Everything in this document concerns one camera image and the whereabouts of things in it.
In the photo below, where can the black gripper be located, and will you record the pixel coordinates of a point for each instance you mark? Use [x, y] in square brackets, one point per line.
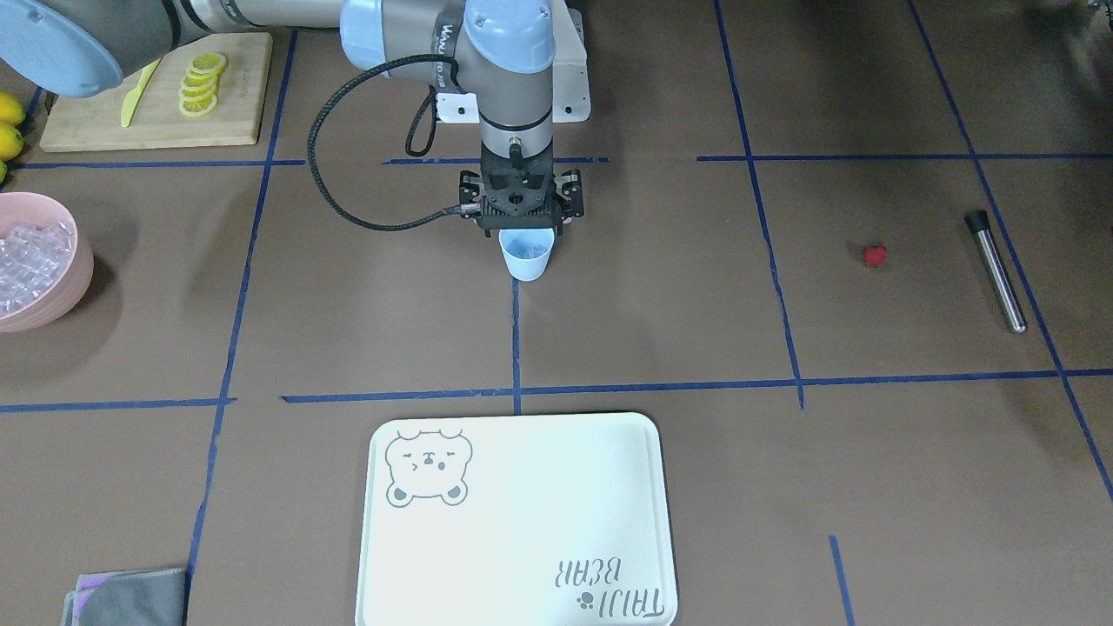
[571, 195]

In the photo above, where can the light blue plastic cup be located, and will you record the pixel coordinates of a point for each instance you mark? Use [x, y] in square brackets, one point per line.
[526, 252]

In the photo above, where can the red strawberry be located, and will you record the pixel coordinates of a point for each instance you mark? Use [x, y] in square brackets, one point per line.
[875, 256]

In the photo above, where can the steel muddler rod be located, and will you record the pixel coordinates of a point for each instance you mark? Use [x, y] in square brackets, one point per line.
[978, 223]

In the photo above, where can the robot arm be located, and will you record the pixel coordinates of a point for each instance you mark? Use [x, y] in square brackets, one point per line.
[502, 52]

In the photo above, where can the pink bowl of ice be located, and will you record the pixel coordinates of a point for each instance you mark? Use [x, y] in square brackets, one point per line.
[47, 263]

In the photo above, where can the lemon slices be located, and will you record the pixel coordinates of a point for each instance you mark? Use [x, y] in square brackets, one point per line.
[199, 87]

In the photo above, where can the white bear serving tray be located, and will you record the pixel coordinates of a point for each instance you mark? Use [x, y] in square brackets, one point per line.
[517, 520]

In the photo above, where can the yellow plastic knife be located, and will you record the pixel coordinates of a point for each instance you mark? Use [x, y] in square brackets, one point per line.
[134, 96]

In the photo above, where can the wooden cutting board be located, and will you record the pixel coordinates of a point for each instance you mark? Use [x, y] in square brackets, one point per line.
[74, 125]

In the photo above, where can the whole lemon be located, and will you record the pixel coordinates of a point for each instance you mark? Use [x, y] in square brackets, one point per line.
[12, 110]
[11, 142]

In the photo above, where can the grey folded cloth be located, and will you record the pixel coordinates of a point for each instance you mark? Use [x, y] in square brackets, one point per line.
[127, 597]

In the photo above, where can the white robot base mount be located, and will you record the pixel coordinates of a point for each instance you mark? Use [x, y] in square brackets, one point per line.
[572, 100]

